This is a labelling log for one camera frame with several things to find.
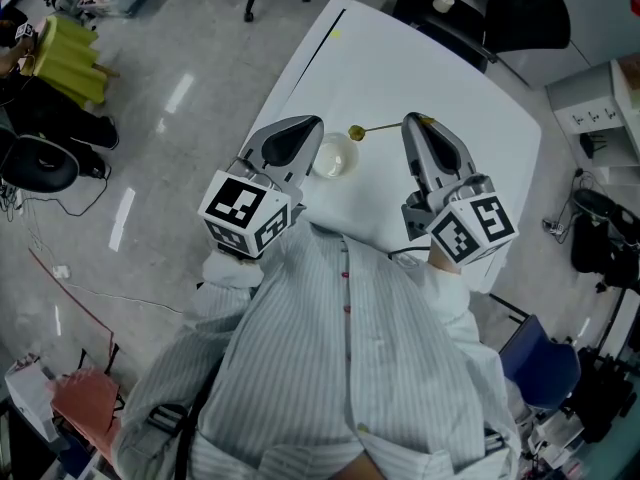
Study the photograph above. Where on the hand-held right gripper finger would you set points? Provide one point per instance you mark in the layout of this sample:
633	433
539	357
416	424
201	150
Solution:
420	163
447	153

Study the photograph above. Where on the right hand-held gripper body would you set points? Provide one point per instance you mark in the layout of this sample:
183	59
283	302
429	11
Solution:
475	228

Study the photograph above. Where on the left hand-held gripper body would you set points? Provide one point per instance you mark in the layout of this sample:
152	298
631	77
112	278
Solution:
235	203

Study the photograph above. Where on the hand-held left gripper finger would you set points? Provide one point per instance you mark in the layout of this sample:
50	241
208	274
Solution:
285	140
306	168

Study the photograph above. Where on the small golden spoon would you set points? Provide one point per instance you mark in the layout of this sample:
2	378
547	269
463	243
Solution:
356	132

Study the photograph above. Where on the person's right forearm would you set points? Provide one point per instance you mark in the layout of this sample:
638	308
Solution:
442	260

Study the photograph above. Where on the person's left forearm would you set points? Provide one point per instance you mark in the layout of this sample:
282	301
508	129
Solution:
230	273

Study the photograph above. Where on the power strip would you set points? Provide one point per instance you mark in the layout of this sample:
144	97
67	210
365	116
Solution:
554	228

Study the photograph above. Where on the yellow sticker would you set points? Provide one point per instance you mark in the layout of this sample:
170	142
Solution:
336	34

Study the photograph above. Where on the black bag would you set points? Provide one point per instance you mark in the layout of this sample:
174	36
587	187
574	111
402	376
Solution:
600	248

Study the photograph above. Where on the black router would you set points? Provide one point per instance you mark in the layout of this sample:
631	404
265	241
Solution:
590	145

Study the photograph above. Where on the white cabinet with hooks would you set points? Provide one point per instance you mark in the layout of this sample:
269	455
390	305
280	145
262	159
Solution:
585	103

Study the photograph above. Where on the blue chair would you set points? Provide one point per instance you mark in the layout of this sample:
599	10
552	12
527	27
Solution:
540	363

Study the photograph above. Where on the black chair with backrest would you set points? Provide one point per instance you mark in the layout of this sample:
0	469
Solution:
525	23

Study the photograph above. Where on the operator in white shirt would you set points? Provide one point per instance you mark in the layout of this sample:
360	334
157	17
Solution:
300	358

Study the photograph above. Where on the white power adapter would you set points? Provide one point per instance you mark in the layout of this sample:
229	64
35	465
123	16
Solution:
61	271

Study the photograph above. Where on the red floor tape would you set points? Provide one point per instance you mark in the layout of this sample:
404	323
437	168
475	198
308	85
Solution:
70	292

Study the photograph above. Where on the black round stool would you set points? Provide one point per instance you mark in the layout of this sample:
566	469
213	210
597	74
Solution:
40	165

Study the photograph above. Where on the salmon pleated cloth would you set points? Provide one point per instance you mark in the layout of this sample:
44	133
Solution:
85	403

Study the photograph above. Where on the person's head and neck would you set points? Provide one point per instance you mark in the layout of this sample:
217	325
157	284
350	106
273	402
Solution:
362	468

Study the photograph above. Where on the white box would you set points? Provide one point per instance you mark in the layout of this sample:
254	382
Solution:
30	398

